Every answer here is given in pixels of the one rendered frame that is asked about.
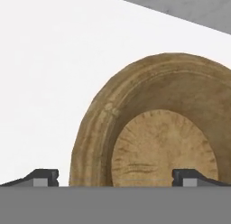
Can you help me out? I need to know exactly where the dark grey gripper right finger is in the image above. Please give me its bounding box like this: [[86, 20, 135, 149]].
[[171, 168, 231, 187]]

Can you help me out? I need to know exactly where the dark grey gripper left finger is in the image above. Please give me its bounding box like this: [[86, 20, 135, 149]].
[[0, 168, 60, 187]]

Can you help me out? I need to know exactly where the large brown wooden bowl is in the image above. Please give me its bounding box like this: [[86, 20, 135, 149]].
[[68, 52, 231, 187]]

